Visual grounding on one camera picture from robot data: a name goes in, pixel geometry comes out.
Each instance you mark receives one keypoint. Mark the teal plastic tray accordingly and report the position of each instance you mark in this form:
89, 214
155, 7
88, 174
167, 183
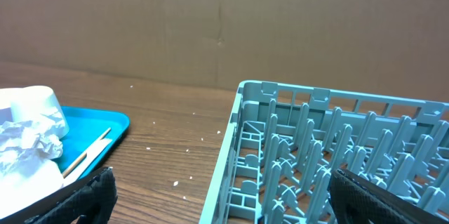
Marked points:
85, 126

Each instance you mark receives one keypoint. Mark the grey dishwasher rack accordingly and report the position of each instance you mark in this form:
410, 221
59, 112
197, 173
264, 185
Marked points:
283, 141

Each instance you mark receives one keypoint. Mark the white napkin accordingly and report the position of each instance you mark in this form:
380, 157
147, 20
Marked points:
25, 141

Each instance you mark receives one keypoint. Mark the white paper cup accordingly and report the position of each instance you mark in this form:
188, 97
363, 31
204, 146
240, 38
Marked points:
30, 102

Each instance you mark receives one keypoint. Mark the large white plate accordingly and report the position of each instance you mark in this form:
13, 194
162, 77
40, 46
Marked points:
28, 184

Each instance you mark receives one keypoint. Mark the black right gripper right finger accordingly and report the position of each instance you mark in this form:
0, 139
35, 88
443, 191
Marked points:
355, 200

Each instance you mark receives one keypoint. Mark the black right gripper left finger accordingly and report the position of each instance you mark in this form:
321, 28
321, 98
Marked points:
89, 200

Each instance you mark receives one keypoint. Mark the wooden chopstick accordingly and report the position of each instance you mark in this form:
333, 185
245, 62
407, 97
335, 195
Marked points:
82, 156

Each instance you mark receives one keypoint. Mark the white plastic fork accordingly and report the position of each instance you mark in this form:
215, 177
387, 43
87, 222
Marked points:
92, 152

